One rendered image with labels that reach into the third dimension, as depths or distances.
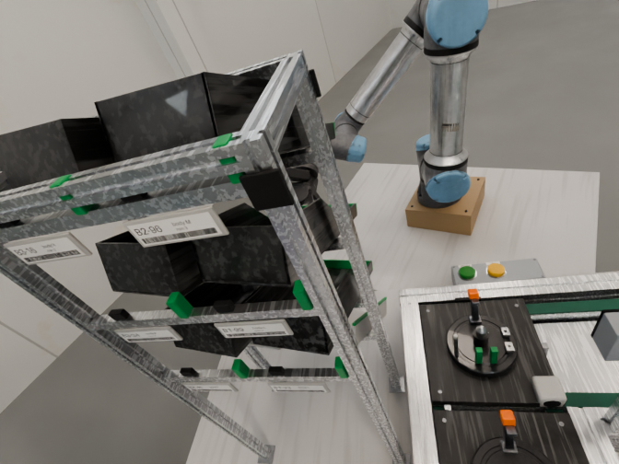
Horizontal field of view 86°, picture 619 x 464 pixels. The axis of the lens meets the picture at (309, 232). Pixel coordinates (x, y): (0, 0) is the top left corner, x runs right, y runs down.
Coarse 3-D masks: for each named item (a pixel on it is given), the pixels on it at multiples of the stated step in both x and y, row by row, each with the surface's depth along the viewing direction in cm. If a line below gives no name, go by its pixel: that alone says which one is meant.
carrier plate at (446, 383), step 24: (432, 312) 84; (456, 312) 82; (480, 312) 80; (504, 312) 78; (528, 312) 77; (432, 336) 79; (528, 336) 73; (432, 360) 75; (528, 360) 69; (432, 384) 72; (456, 384) 70; (480, 384) 69; (504, 384) 68; (528, 384) 66
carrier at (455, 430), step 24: (456, 432) 64; (480, 432) 63; (528, 432) 61; (552, 432) 60; (576, 432) 59; (456, 456) 62; (480, 456) 59; (504, 456) 58; (528, 456) 57; (552, 456) 58; (576, 456) 57
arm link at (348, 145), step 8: (336, 128) 99; (344, 128) 96; (352, 128) 97; (336, 136) 92; (344, 136) 92; (352, 136) 93; (360, 136) 94; (336, 144) 92; (344, 144) 92; (352, 144) 91; (360, 144) 92; (336, 152) 93; (344, 152) 92; (352, 152) 92; (360, 152) 92; (352, 160) 95; (360, 160) 94
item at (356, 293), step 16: (336, 272) 73; (352, 272) 72; (368, 272) 68; (272, 288) 58; (288, 288) 63; (336, 288) 51; (352, 288) 58; (352, 304) 58; (288, 320) 48; (304, 320) 47; (320, 320) 46; (272, 336) 51; (288, 336) 49; (304, 336) 48; (320, 336) 47; (320, 352) 48
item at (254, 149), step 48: (192, 144) 24; (240, 144) 21; (0, 192) 30; (48, 192) 26; (96, 192) 26; (144, 192) 25; (336, 192) 44; (288, 240) 27; (48, 288) 38; (96, 336) 44; (336, 336) 36; (384, 336) 67; (240, 432) 72; (384, 432) 57
